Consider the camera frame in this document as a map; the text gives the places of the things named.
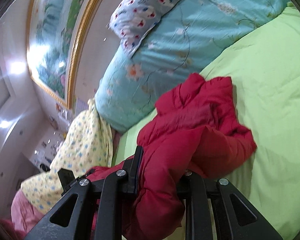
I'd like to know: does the teal floral quilt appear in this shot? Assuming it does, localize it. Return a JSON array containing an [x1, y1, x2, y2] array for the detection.
[[95, 0, 288, 132]]

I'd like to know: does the white dotted pillow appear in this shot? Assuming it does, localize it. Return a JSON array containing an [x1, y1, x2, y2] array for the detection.
[[108, 0, 181, 58]]

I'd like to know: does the gold framed picture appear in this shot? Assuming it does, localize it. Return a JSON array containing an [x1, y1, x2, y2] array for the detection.
[[26, 0, 102, 109]]

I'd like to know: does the left forearm pink sleeve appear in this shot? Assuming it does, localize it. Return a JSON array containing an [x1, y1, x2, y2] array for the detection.
[[0, 187, 51, 239]]

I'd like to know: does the yellow floral blanket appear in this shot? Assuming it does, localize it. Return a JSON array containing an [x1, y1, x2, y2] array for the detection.
[[13, 99, 113, 214]]

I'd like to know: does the light green bed sheet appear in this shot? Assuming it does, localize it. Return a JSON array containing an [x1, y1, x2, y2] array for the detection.
[[113, 2, 300, 240]]

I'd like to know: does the red puffer jacket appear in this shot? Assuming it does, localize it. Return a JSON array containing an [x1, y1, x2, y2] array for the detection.
[[86, 73, 257, 240]]

